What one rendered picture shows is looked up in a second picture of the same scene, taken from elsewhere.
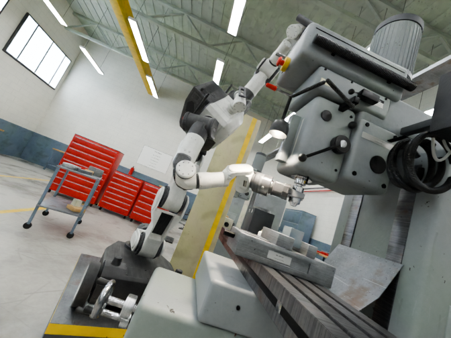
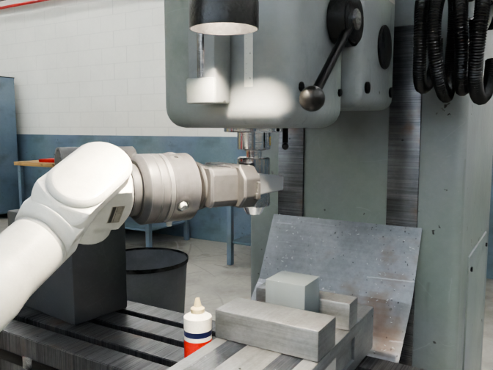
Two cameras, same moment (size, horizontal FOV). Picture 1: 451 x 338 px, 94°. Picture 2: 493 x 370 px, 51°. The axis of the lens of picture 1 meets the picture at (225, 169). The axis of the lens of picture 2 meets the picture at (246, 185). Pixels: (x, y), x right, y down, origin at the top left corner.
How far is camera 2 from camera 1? 0.55 m
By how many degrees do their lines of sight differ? 55
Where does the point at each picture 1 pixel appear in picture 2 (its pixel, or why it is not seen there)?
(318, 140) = (311, 20)
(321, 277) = (365, 343)
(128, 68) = not seen: outside the picture
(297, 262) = (341, 355)
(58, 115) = not seen: outside the picture
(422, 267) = (453, 225)
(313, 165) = not seen: hidden behind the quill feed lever
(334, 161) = (335, 70)
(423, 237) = (448, 173)
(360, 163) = (370, 59)
